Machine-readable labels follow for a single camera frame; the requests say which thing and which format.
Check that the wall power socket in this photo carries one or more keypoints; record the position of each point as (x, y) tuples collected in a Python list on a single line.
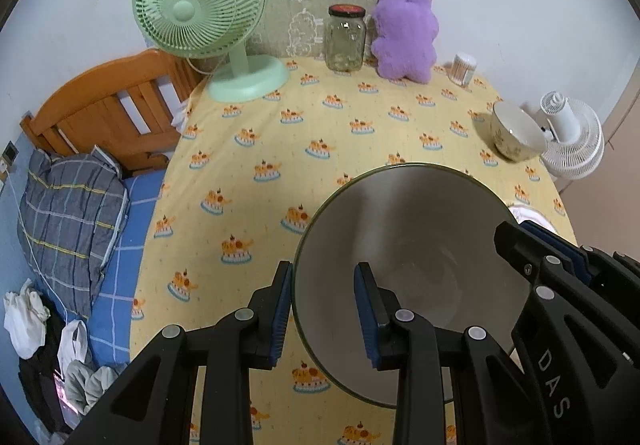
[(9, 154)]

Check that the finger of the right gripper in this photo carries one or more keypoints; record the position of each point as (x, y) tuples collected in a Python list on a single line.
[(586, 261), (594, 282)]

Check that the yellow patterned tablecloth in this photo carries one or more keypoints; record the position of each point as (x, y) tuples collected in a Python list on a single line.
[(246, 179)]

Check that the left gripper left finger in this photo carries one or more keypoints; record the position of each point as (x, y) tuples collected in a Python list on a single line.
[(151, 402)]

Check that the glass jar red lid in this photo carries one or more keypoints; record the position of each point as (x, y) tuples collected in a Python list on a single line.
[(344, 36)]

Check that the purple plush toy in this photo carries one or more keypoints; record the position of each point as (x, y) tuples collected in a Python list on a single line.
[(404, 42)]

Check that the white clip fan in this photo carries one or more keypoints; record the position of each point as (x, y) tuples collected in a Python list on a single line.
[(575, 139)]

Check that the wooden bed headboard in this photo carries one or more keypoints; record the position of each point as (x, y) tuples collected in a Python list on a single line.
[(116, 106)]

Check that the green desk fan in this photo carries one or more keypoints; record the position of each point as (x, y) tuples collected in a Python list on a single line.
[(202, 29)]

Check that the white plate red pattern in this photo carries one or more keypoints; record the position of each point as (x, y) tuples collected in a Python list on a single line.
[(524, 213)]

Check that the toothpick container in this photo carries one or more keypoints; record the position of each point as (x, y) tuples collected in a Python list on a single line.
[(462, 69)]

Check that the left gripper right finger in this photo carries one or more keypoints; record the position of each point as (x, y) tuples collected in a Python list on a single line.
[(490, 402)]

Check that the pile of clothes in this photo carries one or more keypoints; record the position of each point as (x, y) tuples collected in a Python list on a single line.
[(46, 345)]

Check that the grey plaid pillow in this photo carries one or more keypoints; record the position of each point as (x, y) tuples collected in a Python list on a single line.
[(71, 215)]

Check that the floral ceramic bowl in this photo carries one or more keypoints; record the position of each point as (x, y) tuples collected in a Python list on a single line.
[(515, 134), (427, 232)]

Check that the blue plaid bedsheet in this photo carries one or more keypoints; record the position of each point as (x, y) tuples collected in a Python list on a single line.
[(114, 311)]

